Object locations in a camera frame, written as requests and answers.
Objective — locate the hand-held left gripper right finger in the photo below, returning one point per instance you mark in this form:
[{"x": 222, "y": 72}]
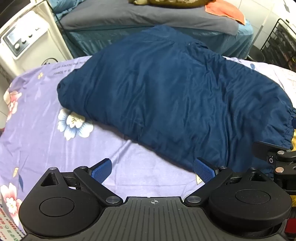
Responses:
[{"x": 203, "y": 170}]

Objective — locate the navy blue large garment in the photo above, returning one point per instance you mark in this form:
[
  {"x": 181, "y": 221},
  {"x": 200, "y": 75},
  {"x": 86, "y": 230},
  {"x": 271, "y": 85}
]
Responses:
[{"x": 175, "y": 104}]

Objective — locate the purple floral bed sheet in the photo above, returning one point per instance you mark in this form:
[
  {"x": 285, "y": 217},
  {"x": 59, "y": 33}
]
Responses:
[{"x": 46, "y": 139}]

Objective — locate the printed paper sheet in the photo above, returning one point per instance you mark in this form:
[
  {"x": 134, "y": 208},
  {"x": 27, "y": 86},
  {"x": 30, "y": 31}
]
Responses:
[{"x": 10, "y": 220}]

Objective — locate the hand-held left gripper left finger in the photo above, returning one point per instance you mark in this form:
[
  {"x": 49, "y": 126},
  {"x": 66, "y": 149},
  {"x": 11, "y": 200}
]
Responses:
[{"x": 101, "y": 171}]

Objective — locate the white appliance with knobs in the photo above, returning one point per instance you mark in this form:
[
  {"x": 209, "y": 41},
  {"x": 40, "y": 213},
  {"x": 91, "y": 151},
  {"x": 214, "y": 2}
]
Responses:
[{"x": 30, "y": 39}]

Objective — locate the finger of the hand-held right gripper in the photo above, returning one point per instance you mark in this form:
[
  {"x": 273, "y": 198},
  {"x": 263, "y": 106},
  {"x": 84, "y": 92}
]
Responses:
[
  {"x": 285, "y": 176},
  {"x": 263, "y": 148}
]

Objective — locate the black round stool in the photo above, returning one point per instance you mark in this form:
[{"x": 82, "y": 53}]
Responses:
[{"x": 257, "y": 54}]

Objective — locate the orange cloth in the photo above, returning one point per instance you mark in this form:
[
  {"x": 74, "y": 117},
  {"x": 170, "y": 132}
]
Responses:
[{"x": 225, "y": 10}]

